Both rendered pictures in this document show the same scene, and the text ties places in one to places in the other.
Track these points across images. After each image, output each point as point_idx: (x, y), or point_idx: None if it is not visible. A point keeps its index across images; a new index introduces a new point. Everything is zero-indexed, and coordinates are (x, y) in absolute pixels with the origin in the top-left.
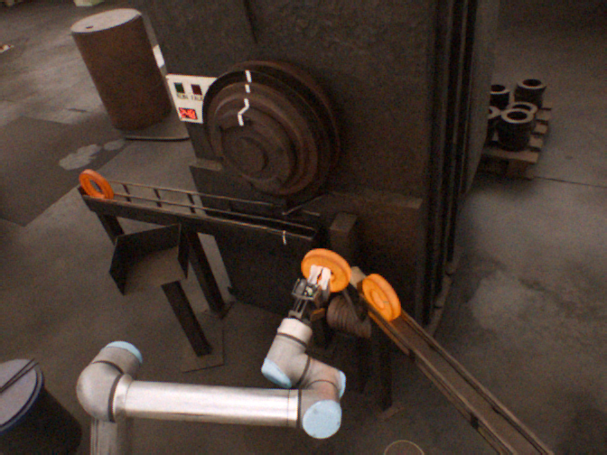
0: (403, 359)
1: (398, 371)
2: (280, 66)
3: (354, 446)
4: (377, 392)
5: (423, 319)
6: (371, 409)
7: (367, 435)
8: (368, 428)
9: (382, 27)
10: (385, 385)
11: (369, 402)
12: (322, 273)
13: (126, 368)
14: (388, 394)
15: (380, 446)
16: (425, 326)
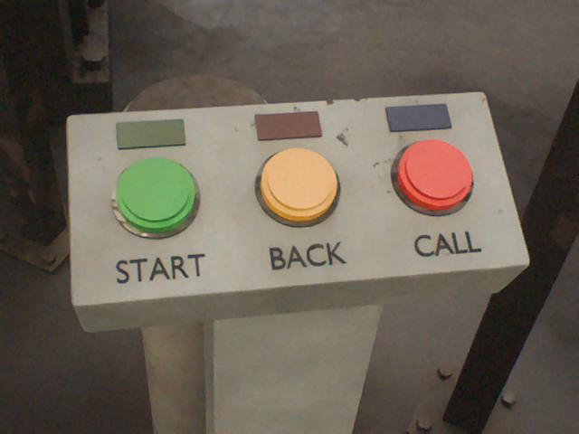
0: (54, 132)
1: (53, 157)
2: None
3: (0, 354)
4: (14, 188)
5: (71, 18)
6: (14, 254)
7: (26, 316)
8: (24, 298)
9: None
10: (33, 144)
11: (4, 240)
12: None
13: None
14: (50, 183)
15: (74, 322)
16: (82, 42)
